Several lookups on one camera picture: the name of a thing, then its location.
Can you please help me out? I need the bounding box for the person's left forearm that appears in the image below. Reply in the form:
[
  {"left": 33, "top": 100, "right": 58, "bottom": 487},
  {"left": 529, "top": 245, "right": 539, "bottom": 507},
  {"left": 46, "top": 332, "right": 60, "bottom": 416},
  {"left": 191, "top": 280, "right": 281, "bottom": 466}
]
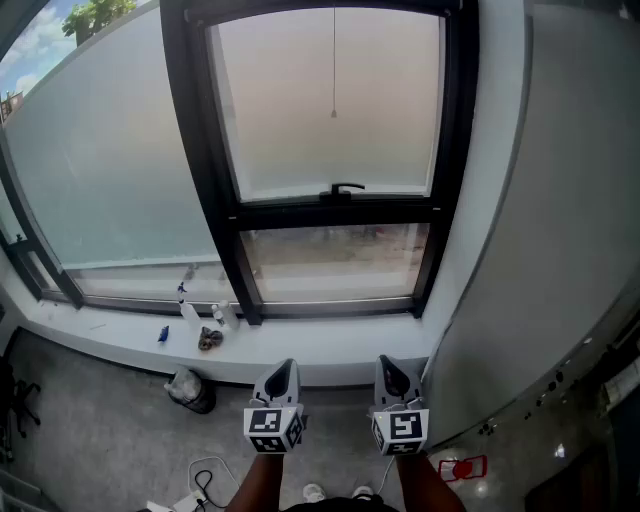
[{"left": 224, "top": 451, "right": 289, "bottom": 512}]

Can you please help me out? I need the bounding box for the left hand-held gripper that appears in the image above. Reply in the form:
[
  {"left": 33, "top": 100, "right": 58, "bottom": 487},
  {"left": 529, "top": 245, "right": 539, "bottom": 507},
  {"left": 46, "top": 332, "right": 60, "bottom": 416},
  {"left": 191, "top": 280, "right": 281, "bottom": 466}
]
[{"left": 243, "top": 358, "right": 306, "bottom": 455}]

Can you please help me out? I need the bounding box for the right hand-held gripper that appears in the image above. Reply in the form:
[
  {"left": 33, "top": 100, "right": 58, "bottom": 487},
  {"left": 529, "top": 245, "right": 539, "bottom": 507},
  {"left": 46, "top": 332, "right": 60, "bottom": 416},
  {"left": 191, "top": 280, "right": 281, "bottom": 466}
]
[{"left": 368, "top": 354, "right": 430, "bottom": 457}]

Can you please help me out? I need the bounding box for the white floor cable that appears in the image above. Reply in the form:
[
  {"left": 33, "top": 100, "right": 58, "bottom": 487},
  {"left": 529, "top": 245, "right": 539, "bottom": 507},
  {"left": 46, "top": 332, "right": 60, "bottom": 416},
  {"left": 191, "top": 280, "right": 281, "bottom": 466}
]
[
  {"left": 187, "top": 455, "right": 242, "bottom": 501},
  {"left": 375, "top": 452, "right": 397, "bottom": 496}
]

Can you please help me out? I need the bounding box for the grey mesh filter screen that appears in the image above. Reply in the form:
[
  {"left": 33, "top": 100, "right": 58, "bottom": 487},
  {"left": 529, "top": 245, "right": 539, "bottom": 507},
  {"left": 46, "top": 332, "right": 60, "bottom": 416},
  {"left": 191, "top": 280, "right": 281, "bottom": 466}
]
[{"left": 182, "top": 0, "right": 466, "bottom": 26}]

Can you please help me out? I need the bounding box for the bin with plastic bag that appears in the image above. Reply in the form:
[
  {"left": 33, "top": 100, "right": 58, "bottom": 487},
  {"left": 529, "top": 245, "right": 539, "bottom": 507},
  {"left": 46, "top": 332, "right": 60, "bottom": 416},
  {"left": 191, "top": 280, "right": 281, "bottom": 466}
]
[{"left": 163, "top": 367, "right": 217, "bottom": 415}]

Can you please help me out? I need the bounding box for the black window handle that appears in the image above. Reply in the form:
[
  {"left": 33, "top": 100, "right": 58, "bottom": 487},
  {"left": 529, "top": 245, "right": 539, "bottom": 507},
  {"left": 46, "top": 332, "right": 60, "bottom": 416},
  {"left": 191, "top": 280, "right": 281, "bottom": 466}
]
[{"left": 319, "top": 182, "right": 366, "bottom": 202}]

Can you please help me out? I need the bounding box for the black office chair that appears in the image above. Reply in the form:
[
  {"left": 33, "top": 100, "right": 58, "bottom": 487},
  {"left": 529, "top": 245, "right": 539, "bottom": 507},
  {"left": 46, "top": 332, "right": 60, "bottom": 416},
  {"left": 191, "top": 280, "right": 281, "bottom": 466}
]
[{"left": 0, "top": 359, "right": 44, "bottom": 454}]

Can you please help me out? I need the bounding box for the person's right forearm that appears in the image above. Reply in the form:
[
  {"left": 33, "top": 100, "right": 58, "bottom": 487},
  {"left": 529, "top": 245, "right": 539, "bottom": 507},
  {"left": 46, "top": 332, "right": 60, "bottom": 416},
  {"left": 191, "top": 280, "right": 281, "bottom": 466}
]
[{"left": 394, "top": 451, "right": 469, "bottom": 512}]

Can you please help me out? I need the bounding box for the brick building outside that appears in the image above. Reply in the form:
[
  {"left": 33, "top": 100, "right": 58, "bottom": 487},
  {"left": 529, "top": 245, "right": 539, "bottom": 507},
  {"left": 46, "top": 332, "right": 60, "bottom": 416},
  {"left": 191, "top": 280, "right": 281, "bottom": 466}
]
[{"left": 0, "top": 89, "right": 26, "bottom": 124}]

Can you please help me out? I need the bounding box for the red and white plastic item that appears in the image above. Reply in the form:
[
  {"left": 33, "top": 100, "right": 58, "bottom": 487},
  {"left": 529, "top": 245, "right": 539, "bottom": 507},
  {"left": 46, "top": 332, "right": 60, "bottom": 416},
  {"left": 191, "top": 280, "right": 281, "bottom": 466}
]
[{"left": 438, "top": 453, "right": 489, "bottom": 484}]

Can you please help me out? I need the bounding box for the green tree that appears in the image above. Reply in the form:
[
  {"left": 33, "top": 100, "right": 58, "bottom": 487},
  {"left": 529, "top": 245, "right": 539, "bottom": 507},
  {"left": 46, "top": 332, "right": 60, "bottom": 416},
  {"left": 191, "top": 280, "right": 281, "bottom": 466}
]
[{"left": 62, "top": 0, "right": 139, "bottom": 46}]

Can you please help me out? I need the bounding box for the thin white pull cord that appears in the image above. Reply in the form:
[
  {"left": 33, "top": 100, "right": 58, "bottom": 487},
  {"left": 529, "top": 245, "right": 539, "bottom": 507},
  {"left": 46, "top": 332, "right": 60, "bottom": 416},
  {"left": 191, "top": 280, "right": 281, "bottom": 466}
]
[{"left": 329, "top": 7, "right": 339, "bottom": 120}]

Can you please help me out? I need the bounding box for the black window frame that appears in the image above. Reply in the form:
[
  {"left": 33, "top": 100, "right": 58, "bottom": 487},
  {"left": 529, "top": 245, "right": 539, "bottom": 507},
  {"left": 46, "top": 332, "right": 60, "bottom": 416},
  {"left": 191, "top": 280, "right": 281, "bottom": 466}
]
[{"left": 0, "top": 0, "right": 481, "bottom": 326}]

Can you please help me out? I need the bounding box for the white power strip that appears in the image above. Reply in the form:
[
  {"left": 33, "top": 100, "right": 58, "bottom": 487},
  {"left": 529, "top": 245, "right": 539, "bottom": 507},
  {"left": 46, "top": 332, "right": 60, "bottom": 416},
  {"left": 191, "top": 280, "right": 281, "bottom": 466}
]
[{"left": 172, "top": 489, "right": 206, "bottom": 512}]

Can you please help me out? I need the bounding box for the black cable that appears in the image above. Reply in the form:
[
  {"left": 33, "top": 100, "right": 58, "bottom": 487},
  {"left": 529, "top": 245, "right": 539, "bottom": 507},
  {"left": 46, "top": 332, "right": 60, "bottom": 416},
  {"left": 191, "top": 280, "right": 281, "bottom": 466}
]
[{"left": 193, "top": 468, "right": 229, "bottom": 510}]

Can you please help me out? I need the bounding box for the white panel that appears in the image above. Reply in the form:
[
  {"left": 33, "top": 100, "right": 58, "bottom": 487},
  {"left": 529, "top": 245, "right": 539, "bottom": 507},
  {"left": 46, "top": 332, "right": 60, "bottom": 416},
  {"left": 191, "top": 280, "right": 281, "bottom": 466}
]
[{"left": 19, "top": 294, "right": 451, "bottom": 389}]

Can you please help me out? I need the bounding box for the clear spray bottle blue trigger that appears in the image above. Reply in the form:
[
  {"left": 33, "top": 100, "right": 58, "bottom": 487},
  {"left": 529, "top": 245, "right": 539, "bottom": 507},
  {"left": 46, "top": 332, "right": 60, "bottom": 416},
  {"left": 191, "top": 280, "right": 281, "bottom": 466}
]
[{"left": 175, "top": 281, "right": 202, "bottom": 331}]

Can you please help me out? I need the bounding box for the white plastic bottle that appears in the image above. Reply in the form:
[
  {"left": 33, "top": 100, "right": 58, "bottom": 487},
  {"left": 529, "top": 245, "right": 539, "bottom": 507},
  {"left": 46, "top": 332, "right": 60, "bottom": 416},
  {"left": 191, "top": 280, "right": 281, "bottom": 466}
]
[{"left": 218, "top": 298, "right": 241, "bottom": 331}]

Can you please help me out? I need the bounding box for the crumpled brown cloth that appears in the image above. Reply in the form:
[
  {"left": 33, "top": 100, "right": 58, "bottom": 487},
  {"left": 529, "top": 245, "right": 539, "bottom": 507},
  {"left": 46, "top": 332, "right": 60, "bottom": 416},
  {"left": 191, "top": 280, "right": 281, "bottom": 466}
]
[{"left": 197, "top": 325, "right": 225, "bottom": 351}]

